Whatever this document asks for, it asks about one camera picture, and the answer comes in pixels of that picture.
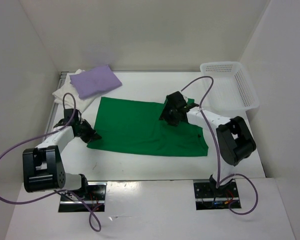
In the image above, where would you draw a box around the white t shirt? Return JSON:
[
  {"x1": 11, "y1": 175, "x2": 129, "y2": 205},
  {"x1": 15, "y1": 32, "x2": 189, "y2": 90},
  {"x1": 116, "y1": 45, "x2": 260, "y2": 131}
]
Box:
[{"x1": 52, "y1": 68, "x2": 98, "y2": 113}]

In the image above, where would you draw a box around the white plastic basket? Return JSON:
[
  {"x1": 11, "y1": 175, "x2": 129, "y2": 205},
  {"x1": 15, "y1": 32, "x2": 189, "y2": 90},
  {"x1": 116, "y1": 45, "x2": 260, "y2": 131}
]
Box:
[{"x1": 200, "y1": 61, "x2": 260, "y2": 111}]

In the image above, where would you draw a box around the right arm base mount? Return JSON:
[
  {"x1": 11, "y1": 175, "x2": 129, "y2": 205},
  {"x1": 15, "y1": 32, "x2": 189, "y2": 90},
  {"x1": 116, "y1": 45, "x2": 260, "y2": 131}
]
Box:
[{"x1": 193, "y1": 179, "x2": 242, "y2": 211}]

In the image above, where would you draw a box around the green t shirt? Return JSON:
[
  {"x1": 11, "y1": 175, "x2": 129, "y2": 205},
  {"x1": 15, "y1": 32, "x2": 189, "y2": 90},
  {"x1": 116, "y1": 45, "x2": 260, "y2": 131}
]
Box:
[{"x1": 87, "y1": 97, "x2": 209, "y2": 157}]

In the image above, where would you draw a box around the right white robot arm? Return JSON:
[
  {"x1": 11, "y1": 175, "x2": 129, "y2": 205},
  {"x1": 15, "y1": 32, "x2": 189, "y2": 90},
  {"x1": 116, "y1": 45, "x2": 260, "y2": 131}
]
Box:
[{"x1": 159, "y1": 91, "x2": 257, "y2": 197}]

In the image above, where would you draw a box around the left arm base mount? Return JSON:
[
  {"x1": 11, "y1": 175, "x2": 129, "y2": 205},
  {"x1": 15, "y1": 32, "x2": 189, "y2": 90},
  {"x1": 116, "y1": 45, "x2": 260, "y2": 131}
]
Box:
[{"x1": 58, "y1": 181, "x2": 107, "y2": 213}]

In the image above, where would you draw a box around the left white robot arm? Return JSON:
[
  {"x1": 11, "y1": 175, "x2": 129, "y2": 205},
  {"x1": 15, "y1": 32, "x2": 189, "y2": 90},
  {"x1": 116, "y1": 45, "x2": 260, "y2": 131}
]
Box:
[{"x1": 22, "y1": 108, "x2": 102, "y2": 200}]

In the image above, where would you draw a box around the purple t shirt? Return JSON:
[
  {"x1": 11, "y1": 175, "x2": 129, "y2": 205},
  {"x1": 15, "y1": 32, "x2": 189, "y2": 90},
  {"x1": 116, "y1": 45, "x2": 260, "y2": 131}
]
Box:
[{"x1": 70, "y1": 65, "x2": 122, "y2": 100}]

